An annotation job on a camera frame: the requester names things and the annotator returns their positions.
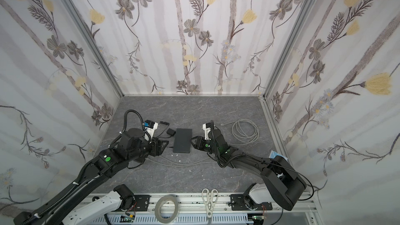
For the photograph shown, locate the black power adapter with cable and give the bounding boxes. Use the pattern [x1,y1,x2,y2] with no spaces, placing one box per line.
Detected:
[156,121,170,137]

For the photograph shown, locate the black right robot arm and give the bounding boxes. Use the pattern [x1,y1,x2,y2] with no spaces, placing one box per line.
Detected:
[190,121,311,211]

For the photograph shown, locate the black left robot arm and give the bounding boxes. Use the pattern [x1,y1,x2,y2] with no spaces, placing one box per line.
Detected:
[14,109,169,225]

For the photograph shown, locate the clear tape roll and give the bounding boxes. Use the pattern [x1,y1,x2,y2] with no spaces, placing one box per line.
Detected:
[154,195,179,224]

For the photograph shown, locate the blue face mask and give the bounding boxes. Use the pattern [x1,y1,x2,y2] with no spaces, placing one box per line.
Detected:
[269,151,288,160]

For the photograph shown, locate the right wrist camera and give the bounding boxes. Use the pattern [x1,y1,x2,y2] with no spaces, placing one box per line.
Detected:
[202,123,211,140]

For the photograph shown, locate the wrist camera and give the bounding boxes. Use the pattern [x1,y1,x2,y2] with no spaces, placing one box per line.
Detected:
[143,120,158,141]
[202,123,211,140]

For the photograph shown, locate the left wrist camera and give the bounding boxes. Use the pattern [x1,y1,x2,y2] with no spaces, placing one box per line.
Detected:
[143,120,158,141]

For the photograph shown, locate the coiled grey ethernet cable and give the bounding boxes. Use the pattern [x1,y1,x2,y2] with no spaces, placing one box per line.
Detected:
[220,118,260,146]

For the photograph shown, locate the white handled scissors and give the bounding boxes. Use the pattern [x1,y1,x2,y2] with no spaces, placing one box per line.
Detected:
[202,188,219,219]

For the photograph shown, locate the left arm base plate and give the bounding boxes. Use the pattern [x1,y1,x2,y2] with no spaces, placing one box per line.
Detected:
[116,195,151,213]

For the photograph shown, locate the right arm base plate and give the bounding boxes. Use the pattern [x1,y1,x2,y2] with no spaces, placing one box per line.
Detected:
[228,194,273,211]

